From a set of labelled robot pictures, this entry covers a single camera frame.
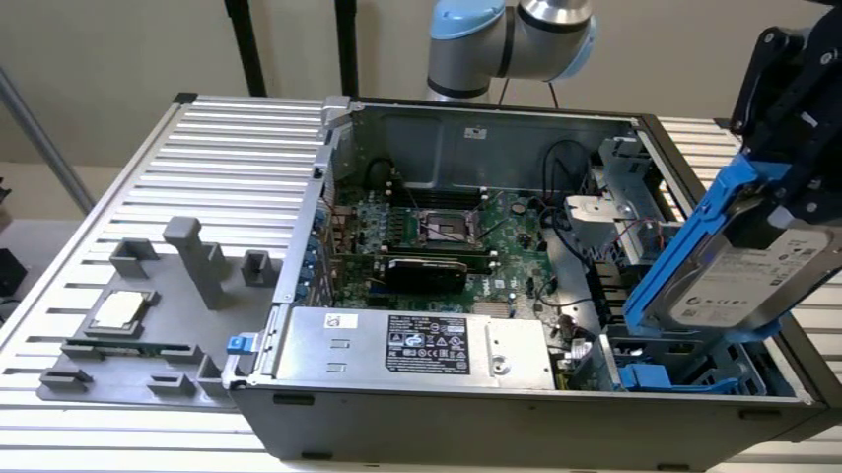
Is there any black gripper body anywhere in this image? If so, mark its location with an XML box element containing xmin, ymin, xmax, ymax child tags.
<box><xmin>793</xmin><ymin>0</ymin><xmax>842</xmax><ymax>53</ymax></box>

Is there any hard disk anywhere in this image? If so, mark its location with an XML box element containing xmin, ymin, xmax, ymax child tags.
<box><xmin>622</xmin><ymin>151</ymin><xmax>842</xmax><ymax>345</ymax></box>

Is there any silver drive cage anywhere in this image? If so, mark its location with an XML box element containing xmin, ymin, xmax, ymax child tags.
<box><xmin>563</xmin><ymin>136</ymin><xmax>688</xmax><ymax>270</ymax></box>

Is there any green motherboard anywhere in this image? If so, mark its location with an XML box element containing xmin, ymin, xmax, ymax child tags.
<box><xmin>327</xmin><ymin>188</ymin><xmax>575</xmax><ymax>319</ymax></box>

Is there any black RAM slot bank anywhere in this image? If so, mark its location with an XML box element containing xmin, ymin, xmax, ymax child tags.
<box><xmin>378</xmin><ymin>243</ymin><xmax>494</xmax><ymax>258</ymax></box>
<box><xmin>393</xmin><ymin>189</ymin><xmax>490</xmax><ymax>209</ymax></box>

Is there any CPU socket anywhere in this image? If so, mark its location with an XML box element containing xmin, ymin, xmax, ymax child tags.
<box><xmin>411</xmin><ymin>207</ymin><xmax>487</xmax><ymax>246</ymax></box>

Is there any silver chipset heatsink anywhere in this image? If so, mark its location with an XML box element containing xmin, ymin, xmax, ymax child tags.
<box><xmin>470</xmin><ymin>301</ymin><xmax>515</xmax><ymax>320</ymax></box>

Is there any black stand pole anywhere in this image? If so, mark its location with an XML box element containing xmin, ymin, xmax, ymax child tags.
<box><xmin>222</xmin><ymin>0</ymin><xmax>270</xmax><ymax>98</ymax></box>
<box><xmin>333</xmin><ymin>0</ymin><xmax>362</xmax><ymax>98</ymax></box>

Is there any black graphics card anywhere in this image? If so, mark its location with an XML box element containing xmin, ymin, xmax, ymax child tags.
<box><xmin>373</xmin><ymin>255</ymin><xmax>471</xmax><ymax>293</ymax></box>

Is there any black open PC case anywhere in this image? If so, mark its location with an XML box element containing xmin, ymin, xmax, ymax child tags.
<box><xmin>222</xmin><ymin>95</ymin><xmax>832</xmax><ymax>463</ymax></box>

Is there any silver power supply unit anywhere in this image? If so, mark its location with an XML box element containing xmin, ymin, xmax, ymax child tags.
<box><xmin>261</xmin><ymin>305</ymin><xmax>559</xmax><ymax>391</ymax></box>

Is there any blue power supply latch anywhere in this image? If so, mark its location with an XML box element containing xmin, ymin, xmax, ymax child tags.
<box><xmin>225</xmin><ymin>332</ymin><xmax>258</xmax><ymax>357</ymax></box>

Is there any grey plastic parts rack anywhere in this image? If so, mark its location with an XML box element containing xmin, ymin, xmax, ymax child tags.
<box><xmin>36</xmin><ymin>215</ymin><xmax>286</xmax><ymax>404</ymax></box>

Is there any silver CPU chip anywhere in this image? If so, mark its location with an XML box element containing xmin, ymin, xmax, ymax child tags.
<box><xmin>90</xmin><ymin>290</ymin><xmax>158</xmax><ymax>330</ymax></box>

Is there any grey slanted metal pole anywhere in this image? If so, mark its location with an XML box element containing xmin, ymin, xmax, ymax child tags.
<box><xmin>0</xmin><ymin>63</ymin><xmax>95</xmax><ymax>217</ymax></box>

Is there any small black box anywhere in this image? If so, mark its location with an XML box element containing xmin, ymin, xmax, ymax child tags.
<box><xmin>0</xmin><ymin>247</ymin><xmax>30</xmax><ymax>298</ymax></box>

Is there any red and black wire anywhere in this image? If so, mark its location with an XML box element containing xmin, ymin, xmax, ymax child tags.
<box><xmin>616</xmin><ymin>219</ymin><xmax>668</xmax><ymax>250</ymax></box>

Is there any black looped wire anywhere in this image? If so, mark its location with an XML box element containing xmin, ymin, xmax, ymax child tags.
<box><xmin>363</xmin><ymin>157</ymin><xmax>398</xmax><ymax>194</ymax></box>
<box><xmin>541</xmin><ymin>139</ymin><xmax>597</xmax><ymax>199</ymax></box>

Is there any blue disk wire plug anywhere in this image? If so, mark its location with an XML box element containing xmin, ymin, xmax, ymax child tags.
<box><xmin>620</xmin><ymin>363</ymin><xmax>678</xmax><ymax>391</ymax></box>

